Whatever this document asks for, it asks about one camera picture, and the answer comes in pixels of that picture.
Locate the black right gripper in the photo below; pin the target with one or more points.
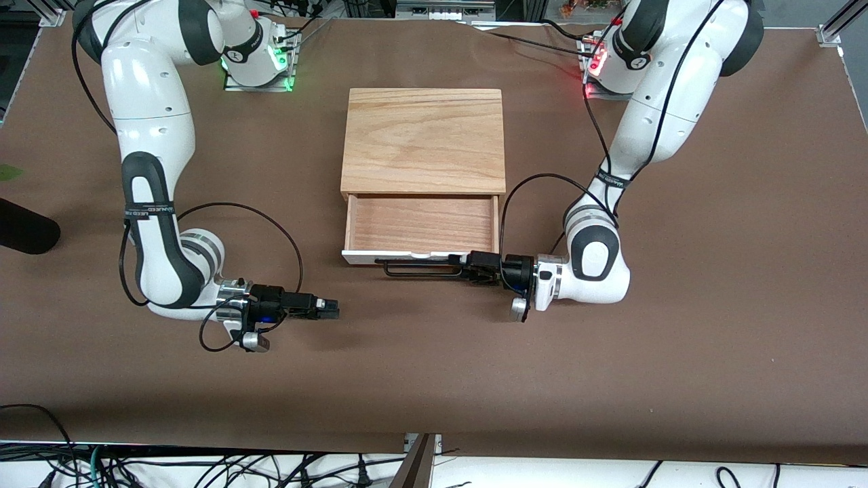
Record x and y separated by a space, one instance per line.
266 299

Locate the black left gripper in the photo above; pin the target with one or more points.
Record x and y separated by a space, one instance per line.
517 269

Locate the small metal bracket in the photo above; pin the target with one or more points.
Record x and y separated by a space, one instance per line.
437 442

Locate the aluminium frame profile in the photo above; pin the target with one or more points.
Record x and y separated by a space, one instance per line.
54 13
833 27

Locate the grey metal box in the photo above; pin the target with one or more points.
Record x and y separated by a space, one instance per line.
444 8

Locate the brown wooden post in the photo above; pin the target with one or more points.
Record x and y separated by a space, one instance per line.
413 471

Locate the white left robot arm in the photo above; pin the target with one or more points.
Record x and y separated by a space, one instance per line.
664 102

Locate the black cylindrical object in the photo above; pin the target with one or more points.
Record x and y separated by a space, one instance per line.
30 234

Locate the drawer with white front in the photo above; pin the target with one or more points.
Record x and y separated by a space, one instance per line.
420 224

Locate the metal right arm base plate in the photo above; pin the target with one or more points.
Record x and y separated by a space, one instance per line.
234 83

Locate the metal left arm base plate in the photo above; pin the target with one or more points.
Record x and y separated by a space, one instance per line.
590 91

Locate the brown table cover sheet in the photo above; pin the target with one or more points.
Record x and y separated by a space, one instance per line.
434 373

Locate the light wooden drawer cabinet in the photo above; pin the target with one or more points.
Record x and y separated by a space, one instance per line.
424 135

